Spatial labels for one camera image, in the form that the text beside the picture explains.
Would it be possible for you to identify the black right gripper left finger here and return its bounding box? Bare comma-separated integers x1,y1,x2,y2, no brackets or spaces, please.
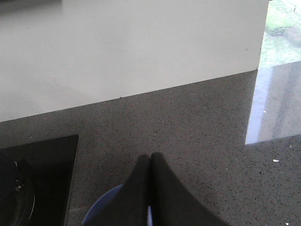
85,154,151,226

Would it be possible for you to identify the light blue bowl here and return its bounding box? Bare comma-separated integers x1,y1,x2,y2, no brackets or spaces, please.
81,183,153,226

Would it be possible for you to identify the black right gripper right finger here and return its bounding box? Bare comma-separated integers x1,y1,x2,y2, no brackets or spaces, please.
150,152,227,226

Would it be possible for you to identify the black metal pot support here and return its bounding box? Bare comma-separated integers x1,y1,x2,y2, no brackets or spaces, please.
0,159,36,226

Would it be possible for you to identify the black glass gas stove top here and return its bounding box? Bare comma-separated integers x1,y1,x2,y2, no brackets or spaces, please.
0,135,79,226

